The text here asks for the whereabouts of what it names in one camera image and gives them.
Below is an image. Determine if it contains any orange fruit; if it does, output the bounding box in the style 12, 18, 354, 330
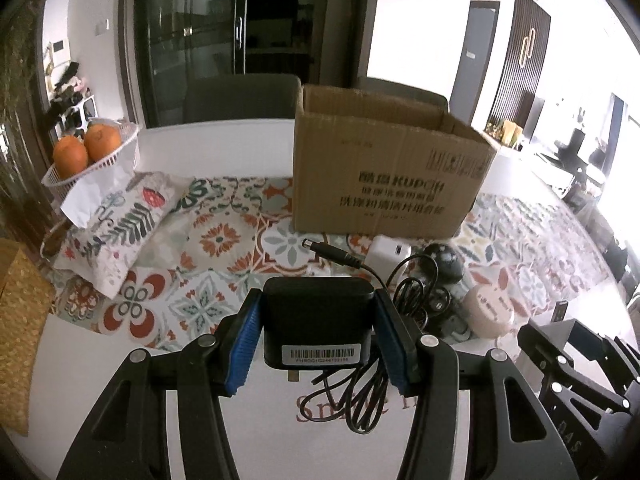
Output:
84, 122, 122, 162
53, 136, 89, 180

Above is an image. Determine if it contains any black round remote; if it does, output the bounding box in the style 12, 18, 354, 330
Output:
423, 243, 464, 285

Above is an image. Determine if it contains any brown cardboard box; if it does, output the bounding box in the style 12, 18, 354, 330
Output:
292, 84, 499, 238

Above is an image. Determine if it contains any beige round plug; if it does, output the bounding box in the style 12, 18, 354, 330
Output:
462, 284, 515, 339

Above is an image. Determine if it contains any dark wall panel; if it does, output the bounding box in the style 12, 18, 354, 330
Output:
487, 0, 551, 127

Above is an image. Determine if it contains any black glass sliding door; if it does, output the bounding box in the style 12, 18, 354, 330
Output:
117, 0, 370, 128

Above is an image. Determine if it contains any patterned table mat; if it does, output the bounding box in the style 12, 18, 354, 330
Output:
53, 178, 611, 351

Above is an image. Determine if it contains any black power adapter with cable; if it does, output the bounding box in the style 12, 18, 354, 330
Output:
260, 238, 440, 434

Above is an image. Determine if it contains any dark dining chair right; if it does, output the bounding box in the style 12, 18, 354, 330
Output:
355, 77, 449, 112

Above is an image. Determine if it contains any dark dining chair left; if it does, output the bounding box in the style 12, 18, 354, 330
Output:
183, 74, 302, 124

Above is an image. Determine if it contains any white USB charger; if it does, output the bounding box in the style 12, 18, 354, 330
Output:
364, 235, 411, 282

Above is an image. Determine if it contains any dark dining chair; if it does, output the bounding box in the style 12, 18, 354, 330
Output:
183, 74, 302, 124
355, 77, 449, 112

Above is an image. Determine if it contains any floral fabric pouch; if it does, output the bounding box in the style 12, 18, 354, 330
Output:
53, 172, 191, 299

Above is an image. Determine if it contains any white fruit basket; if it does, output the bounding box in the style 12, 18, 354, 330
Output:
41, 117, 141, 190

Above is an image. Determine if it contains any white shoe rack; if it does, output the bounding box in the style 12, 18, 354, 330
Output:
49, 92, 98, 138

